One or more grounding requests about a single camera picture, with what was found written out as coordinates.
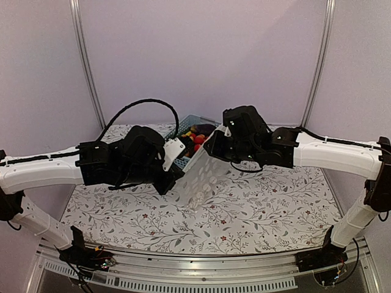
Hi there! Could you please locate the aluminium front rail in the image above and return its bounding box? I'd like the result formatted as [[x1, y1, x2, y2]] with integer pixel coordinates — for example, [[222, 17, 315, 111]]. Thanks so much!
[[26, 238, 382, 292]]

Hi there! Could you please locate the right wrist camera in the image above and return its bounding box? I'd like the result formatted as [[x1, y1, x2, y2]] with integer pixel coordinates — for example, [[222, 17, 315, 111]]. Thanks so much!
[[222, 109, 235, 137]]

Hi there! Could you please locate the right aluminium frame post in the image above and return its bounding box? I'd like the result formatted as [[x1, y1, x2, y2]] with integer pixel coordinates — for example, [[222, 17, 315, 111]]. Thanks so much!
[[300, 0, 336, 128]]

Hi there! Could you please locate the left aluminium frame post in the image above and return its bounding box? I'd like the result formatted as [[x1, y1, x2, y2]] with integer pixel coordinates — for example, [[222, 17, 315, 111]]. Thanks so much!
[[69, 0, 106, 129]]

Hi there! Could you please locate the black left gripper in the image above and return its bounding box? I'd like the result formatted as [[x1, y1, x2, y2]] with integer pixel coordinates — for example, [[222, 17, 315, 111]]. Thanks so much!
[[119, 160, 185, 196]]

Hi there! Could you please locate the floral patterned tablecloth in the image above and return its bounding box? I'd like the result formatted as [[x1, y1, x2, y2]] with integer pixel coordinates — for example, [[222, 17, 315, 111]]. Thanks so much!
[[56, 123, 345, 255]]

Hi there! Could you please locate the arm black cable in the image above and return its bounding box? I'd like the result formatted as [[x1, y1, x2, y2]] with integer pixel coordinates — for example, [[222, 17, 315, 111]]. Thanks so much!
[[228, 134, 266, 173], [97, 97, 180, 144]]

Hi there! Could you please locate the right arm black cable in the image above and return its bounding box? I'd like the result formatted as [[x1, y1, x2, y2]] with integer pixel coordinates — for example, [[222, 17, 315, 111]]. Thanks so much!
[[228, 134, 266, 173]]

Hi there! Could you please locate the red cherry tomato cluster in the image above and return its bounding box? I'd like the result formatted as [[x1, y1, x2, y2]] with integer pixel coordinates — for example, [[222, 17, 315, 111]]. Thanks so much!
[[181, 133, 208, 158]]

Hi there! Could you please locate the clear zip top bag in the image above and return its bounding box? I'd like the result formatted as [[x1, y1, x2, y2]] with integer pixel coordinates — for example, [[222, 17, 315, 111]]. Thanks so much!
[[175, 129, 236, 214]]

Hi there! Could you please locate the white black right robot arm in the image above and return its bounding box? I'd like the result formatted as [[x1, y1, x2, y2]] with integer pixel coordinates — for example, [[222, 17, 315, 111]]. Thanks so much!
[[204, 106, 390, 266]]

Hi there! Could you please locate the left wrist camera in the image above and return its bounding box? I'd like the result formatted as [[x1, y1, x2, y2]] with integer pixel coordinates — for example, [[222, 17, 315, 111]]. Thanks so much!
[[163, 138, 185, 172]]

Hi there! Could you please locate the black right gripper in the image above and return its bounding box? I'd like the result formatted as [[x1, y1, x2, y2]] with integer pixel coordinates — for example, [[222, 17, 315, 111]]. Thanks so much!
[[203, 129, 259, 164]]

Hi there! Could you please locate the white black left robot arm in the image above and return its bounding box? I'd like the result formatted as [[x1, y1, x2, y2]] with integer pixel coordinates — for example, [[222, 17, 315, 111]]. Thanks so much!
[[1, 126, 185, 265]]

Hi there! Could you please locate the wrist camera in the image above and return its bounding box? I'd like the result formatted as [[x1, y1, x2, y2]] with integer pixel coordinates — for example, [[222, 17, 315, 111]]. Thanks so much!
[[222, 109, 235, 137], [163, 138, 185, 172]]

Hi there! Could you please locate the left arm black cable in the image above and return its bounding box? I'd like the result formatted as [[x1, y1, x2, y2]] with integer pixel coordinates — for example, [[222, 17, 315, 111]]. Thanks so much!
[[97, 97, 180, 144]]

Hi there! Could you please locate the aluminium frame post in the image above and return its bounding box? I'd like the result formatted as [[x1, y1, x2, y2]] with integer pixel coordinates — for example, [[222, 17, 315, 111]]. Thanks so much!
[[69, 0, 106, 129], [300, 0, 336, 128]]

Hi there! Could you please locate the purple eggplant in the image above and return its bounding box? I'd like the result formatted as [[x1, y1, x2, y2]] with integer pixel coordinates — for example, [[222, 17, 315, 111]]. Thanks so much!
[[190, 124, 216, 136]]

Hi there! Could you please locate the light blue plastic basket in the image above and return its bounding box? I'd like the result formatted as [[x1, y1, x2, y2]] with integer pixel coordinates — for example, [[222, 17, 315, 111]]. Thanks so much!
[[174, 114, 221, 169]]

